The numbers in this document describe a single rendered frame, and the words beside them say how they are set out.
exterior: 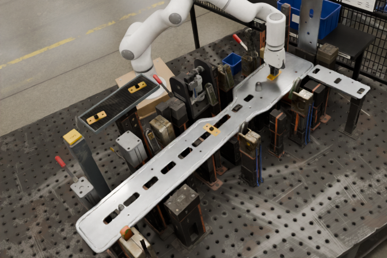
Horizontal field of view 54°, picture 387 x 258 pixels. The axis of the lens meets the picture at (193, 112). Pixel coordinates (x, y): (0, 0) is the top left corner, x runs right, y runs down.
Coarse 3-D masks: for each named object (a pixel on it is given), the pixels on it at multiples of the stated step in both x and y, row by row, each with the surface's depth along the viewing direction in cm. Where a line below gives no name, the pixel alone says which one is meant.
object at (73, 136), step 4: (72, 132) 162; (76, 132) 162; (64, 136) 161; (68, 136) 161; (72, 136) 160; (76, 136) 160; (80, 136) 160; (68, 140) 159; (72, 140) 159; (76, 140) 160
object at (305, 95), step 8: (296, 96) 178; (304, 96) 175; (312, 96) 176; (296, 104) 181; (304, 104) 177; (296, 112) 185; (304, 112) 181; (296, 120) 189; (304, 120) 187; (296, 128) 192; (304, 128) 191; (288, 136) 202; (296, 136) 197; (304, 136) 195; (304, 144) 198
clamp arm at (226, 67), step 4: (228, 64) 188; (224, 68) 187; (228, 68) 188; (224, 72) 189; (228, 72) 188; (228, 76) 190; (232, 76) 192; (228, 80) 191; (232, 80) 193; (228, 84) 193; (232, 84) 194
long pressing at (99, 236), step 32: (288, 64) 198; (256, 96) 185; (192, 128) 176; (224, 128) 174; (160, 160) 166; (192, 160) 164; (128, 192) 157; (160, 192) 155; (96, 224) 149; (128, 224) 147
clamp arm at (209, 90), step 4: (208, 84) 180; (204, 88) 182; (208, 88) 181; (212, 88) 182; (208, 92) 182; (212, 92) 184; (208, 96) 184; (212, 96) 184; (208, 100) 186; (212, 100) 185; (216, 100) 187; (212, 104) 186
